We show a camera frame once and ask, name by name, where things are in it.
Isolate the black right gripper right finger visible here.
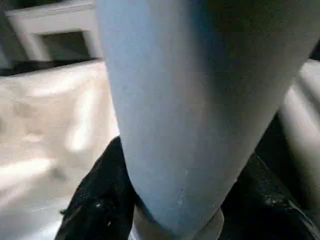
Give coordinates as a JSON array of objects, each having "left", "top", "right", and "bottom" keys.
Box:
[{"left": 219, "top": 149, "right": 320, "bottom": 240}]

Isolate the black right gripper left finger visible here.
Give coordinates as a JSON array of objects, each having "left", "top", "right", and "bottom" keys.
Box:
[{"left": 59, "top": 136, "right": 151, "bottom": 240}]

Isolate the white plastic table top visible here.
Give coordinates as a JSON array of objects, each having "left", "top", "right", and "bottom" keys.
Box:
[{"left": 0, "top": 58, "right": 320, "bottom": 240}]

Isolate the white plastic table leg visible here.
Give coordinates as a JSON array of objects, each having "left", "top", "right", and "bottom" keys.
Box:
[{"left": 96, "top": 0, "right": 320, "bottom": 240}]

